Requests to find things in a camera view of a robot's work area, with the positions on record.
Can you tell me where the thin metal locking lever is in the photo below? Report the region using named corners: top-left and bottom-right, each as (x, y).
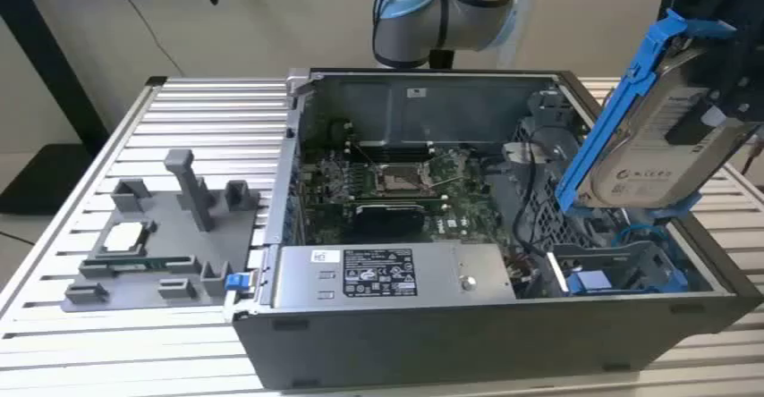
top-left (350, 141), bottom-right (384, 168)

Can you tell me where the silver CPU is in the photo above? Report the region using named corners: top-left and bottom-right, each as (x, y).
top-left (99, 223), bottom-right (151, 255)

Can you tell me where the grey parts rack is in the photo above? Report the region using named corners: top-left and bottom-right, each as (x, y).
top-left (59, 148), bottom-right (264, 314)

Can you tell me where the green motherboard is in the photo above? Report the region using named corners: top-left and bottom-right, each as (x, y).
top-left (297, 142), bottom-right (511, 245)

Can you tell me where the black stand with base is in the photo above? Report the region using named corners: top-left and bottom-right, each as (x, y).
top-left (0, 0), bottom-right (114, 215)

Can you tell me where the black RAM slot bank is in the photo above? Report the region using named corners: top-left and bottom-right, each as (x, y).
top-left (350, 190), bottom-right (448, 204)
top-left (346, 140), bottom-right (436, 164)

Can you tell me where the metal socket cover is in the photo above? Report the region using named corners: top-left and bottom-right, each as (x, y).
top-left (428, 149), bottom-right (475, 184)

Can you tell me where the grey power supply unit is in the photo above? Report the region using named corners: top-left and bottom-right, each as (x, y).
top-left (270, 241), bottom-right (519, 307)

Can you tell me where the blue wire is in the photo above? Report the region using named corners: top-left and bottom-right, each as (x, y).
top-left (612, 221), bottom-right (666, 256)

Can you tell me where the black wire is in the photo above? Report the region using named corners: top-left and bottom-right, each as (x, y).
top-left (512, 123), bottom-right (567, 258)

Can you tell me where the open black PC case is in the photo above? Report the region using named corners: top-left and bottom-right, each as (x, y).
top-left (223, 66), bottom-right (764, 392)

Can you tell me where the perforated metal drive cage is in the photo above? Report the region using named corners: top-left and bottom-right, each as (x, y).
top-left (493, 114), bottom-right (599, 256)

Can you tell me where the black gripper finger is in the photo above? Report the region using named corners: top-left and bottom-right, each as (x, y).
top-left (664, 100), bottom-right (732, 146)

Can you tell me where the green RAM stick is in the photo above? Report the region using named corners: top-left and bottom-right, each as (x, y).
top-left (85, 257), bottom-right (197, 273)

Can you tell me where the thin black wall cable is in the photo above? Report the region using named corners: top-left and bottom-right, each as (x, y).
top-left (111, 0), bottom-right (182, 76)

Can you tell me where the installed disk blue carrier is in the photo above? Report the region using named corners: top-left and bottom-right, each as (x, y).
top-left (564, 253), bottom-right (691, 298)

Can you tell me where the hard disk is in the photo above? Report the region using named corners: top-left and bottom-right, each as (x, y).
top-left (555, 9), bottom-right (740, 220)

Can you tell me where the CPU socket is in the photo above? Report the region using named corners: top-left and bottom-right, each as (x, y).
top-left (370, 161), bottom-right (436, 193)

